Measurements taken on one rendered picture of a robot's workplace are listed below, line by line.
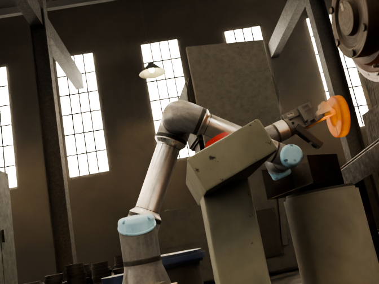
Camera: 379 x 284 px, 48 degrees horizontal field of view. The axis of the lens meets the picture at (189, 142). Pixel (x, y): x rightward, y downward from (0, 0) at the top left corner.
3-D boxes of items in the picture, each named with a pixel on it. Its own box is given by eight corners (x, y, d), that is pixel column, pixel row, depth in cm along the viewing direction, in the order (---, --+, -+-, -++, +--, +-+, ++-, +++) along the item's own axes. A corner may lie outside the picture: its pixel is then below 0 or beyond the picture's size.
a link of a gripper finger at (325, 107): (335, 94, 160) (313, 105, 159) (343, 109, 158) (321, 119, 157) (332, 97, 163) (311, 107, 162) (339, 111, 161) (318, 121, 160)
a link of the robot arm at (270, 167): (280, 179, 149) (265, 150, 150) (270, 182, 160) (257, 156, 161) (299, 169, 150) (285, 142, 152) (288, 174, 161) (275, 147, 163)
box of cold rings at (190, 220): (249, 276, 436) (234, 199, 453) (272, 283, 355) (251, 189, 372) (149, 296, 423) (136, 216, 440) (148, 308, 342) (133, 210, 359)
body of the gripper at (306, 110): (311, 100, 158) (282, 113, 157) (322, 120, 157) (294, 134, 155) (305, 106, 166) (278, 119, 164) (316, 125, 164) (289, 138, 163)
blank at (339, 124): (330, 105, 171) (322, 106, 171) (343, 88, 156) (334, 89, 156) (340, 141, 166) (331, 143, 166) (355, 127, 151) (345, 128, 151)
